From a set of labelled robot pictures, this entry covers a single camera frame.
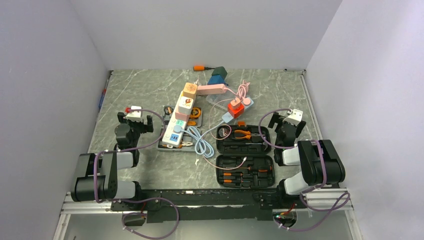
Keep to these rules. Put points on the white power strip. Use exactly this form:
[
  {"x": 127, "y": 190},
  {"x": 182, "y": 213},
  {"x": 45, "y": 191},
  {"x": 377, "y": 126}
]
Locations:
[{"x": 173, "y": 134}]

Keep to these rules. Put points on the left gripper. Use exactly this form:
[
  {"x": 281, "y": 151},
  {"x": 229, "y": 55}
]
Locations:
[{"x": 145, "y": 128}]

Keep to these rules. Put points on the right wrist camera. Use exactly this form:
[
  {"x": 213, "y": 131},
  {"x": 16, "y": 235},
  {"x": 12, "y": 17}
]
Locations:
[{"x": 294, "y": 117}]

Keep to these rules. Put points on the pink cube socket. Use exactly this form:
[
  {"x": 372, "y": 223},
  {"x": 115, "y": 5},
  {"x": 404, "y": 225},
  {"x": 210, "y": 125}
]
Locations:
[{"x": 181, "y": 116}]

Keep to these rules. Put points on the beige cube socket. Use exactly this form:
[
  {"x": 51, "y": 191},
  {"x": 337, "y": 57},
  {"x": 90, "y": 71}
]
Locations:
[{"x": 190, "y": 90}]

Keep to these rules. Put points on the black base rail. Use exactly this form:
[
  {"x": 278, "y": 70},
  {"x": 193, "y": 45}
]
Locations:
[{"x": 210, "y": 204}]

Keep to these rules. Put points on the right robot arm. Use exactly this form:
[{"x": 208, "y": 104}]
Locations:
[{"x": 319, "y": 162}]

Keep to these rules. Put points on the grey tool tray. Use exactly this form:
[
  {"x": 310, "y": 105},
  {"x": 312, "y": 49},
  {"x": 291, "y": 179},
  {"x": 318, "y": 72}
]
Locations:
[{"x": 187, "y": 143}]

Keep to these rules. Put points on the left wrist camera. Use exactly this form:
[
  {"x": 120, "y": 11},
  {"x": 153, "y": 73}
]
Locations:
[{"x": 133, "y": 113}]

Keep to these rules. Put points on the light blue power strip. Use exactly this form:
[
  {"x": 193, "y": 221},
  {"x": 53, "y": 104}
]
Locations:
[{"x": 247, "y": 102}]

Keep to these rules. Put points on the green cube socket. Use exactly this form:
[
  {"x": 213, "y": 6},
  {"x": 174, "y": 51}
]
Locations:
[{"x": 220, "y": 71}]

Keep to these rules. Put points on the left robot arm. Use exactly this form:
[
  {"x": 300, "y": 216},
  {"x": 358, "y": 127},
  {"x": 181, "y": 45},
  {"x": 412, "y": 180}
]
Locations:
[{"x": 96, "y": 175}]

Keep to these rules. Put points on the blue cube socket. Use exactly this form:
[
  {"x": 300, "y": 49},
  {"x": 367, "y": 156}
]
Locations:
[{"x": 216, "y": 80}]

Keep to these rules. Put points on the white cube socket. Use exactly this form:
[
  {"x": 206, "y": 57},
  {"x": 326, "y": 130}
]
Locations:
[{"x": 185, "y": 105}]

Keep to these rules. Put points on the red cube socket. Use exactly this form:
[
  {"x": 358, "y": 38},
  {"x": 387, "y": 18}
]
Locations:
[{"x": 235, "y": 112}]

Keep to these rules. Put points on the pink charger plug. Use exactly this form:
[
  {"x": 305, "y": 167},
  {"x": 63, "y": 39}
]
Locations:
[{"x": 236, "y": 105}]

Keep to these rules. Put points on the orange handled screwdriver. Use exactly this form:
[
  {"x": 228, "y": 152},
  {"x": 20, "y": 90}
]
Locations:
[{"x": 199, "y": 68}]

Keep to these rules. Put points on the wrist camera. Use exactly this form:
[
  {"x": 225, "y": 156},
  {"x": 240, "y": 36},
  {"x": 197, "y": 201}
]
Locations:
[
  {"x": 294, "y": 117},
  {"x": 133, "y": 113}
]

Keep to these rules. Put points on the black tool case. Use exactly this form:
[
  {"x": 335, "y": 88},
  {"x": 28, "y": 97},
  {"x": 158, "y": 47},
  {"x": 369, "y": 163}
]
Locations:
[{"x": 244, "y": 161}]

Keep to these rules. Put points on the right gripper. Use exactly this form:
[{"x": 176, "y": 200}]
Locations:
[{"x": 276, "y": 118}]

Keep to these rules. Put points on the clear plastic screw box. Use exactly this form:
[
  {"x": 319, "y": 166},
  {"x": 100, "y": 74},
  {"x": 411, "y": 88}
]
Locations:
[{"x": 221, "y": 99}]

